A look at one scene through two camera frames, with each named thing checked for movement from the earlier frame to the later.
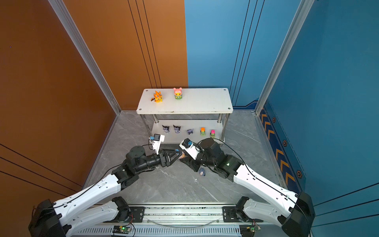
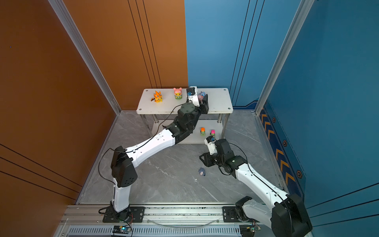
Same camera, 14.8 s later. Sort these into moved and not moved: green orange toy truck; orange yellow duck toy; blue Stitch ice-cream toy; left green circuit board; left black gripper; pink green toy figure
Moved: blue Stitch ice-cream toy; left black gripper
Not moved: left green circuit board; pink green toy figure; green orange toy truck; orange yellow duck toy
